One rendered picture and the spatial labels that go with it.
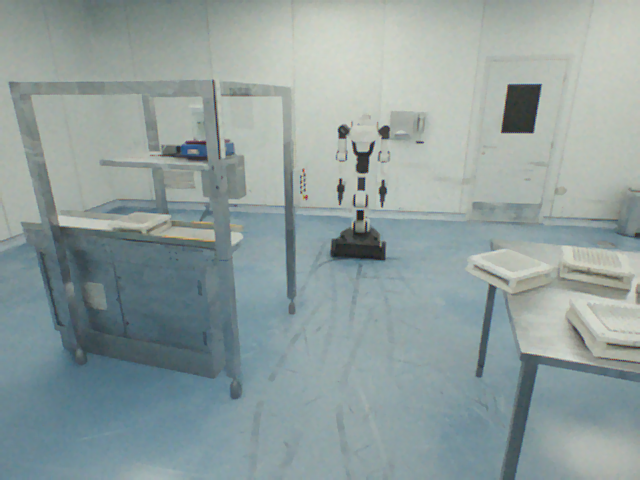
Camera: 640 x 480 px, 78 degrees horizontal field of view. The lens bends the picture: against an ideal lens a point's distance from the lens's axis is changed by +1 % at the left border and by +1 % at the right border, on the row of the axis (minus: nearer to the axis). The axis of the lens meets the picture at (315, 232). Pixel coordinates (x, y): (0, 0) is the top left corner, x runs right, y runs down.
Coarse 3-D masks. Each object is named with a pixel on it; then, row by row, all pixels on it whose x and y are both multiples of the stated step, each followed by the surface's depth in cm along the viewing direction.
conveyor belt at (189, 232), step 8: (64, 216) 260; (64, 224) 243; (72, 224) 243; (80, 224) 243; (88, 224) 243; (96, 224) 243; (104, 224) 243; (72, 232) 230; (160, 232) 228; (168, 232) 228; (176, 232) 228; (184, 232) 228; (192, 232) 228; (200, 232) 228; (208, 232) 228; (232, 232) 228; (152, 240) 215; (232, 240) 217; (240, 240) 226
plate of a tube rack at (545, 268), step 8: (472, 256) 175; (480, 256) 175; (480, 264) 168; (488, 264) 166; (496, 264) 166; (544, 264) 166; (496, 272) 161; (504, 272) 158; (520, 272) 158; (528, 272) 158; (536, 272) 159; (544, 272) 161; (512, 280) 155
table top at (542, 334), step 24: (504, 240) 216; (552, 264) 184; (552, 288) 161; (576, 288) 161; (600, 288) 161; (528, 312) 143; (552, 312) 143; (528, 336) 128; (552, 336) 128; (576, 336) 128; (528, 360) 121; (552, 360) 118; (576, 360) 116; (600, 360) 116; (624, 360) 116
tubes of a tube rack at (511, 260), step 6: (492, 258) 170; (498, 258) 171; (504, 258) 171; (510, 258) 171; (516, 258) 170; (522, 258) 171; (504, 264) 164; (510, 264) 164; (516, 264) 164; (522, 264) 164; (528, 264) 164
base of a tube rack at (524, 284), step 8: (472, 272) 173; (480, 272) 170; (488, 272) 170; (488, 280) 165; (496, 280) 162; (504, 280) 162; (520, 280) 162; (528, 280) 162; (536, 280) 162; (544, 280) 163; (552, 280) 165; (504, 288) 158; (512, 288) 155; (520, 288) 157; (528, 288) 159
